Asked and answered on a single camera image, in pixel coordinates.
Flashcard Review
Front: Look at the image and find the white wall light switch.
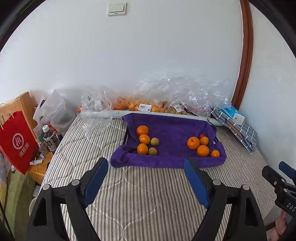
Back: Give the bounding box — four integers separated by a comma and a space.
107, 3, 127, 16

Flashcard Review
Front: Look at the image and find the wooden bedside table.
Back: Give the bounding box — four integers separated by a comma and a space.
27, 152, 53, 185

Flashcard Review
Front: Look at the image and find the red paper shopping bag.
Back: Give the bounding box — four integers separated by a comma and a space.
1, 109, 39, 174

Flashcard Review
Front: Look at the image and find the clear plastic bag left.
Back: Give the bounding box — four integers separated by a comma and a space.
80, 86, 116, 137

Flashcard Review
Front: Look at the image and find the small orange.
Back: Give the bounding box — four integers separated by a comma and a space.
211, 150, 220, 158
200, 136, 209, 146
139, 134, 151, 145

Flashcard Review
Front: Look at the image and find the large orange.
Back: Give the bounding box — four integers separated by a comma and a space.
187, 137, 200, 150
137, 143, 149, 155

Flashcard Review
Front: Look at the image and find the purple towel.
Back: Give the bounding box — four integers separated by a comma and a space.
110, 113, 226, 169

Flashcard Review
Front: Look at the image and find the dark tea bottle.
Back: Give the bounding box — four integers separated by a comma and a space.
42, 125, 60, 154

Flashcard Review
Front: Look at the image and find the person's right hand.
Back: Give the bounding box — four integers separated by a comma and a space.
268, 210, 288, 241

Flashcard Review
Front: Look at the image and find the brown wooden door frame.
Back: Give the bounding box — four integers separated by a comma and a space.
231, 0, 253, 109

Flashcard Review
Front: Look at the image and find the clear crumpled plastic bag right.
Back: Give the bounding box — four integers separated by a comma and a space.
164, 75, 231, 118

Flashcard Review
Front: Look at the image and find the grey checked folded cloth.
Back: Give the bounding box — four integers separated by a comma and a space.
211, 107, 258, 154

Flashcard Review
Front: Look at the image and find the blue white tissue pack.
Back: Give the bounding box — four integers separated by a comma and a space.
222, 105, 245, 126

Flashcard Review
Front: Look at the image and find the wooden chair back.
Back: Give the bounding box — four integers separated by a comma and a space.
0, 91, 37, 138

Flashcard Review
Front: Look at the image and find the white plastic bag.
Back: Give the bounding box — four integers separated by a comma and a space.
33, 90, 76, 135

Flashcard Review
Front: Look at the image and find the green kiwi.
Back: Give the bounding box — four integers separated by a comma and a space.
150, 137, 159, 146
148, 148, 158, 156

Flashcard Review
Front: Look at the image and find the clear bag of oranges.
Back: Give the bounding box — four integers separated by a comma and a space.
111, 79, 187, 115

